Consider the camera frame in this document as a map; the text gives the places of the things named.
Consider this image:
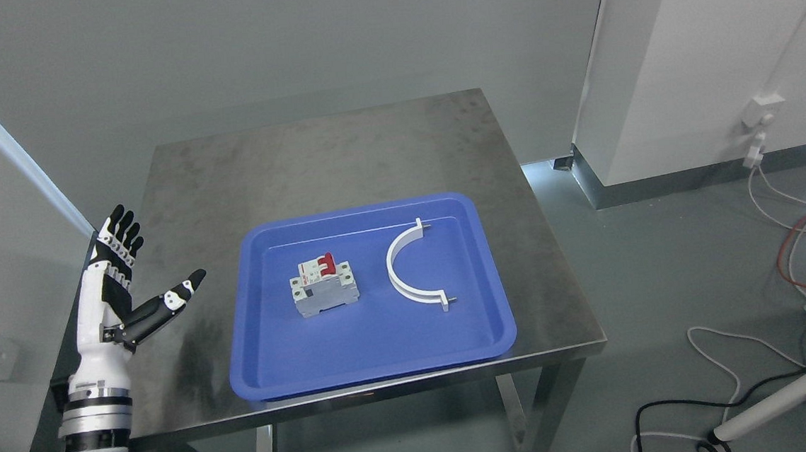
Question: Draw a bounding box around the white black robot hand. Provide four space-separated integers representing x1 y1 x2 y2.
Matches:
68 204 207 398

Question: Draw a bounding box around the grey red circuit breaker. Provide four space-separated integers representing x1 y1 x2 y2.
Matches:
289 252 359 318

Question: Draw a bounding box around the blue plastic tray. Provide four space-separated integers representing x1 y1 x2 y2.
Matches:
229 192 517 402

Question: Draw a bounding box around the white curved pipe clamp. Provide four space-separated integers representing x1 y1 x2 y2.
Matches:
385 216 456 313

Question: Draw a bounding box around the white plug adapter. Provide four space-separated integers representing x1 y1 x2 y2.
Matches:
742 131 767 170

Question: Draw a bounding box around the white table leg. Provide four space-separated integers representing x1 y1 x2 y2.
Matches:
707 374 806 446

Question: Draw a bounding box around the white wall socket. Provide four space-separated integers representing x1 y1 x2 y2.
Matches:
740 93 785 130

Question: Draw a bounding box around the white cable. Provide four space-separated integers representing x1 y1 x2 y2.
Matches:
747 159 806 301

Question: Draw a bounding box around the black cable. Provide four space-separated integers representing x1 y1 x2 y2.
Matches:
627 309 806 452

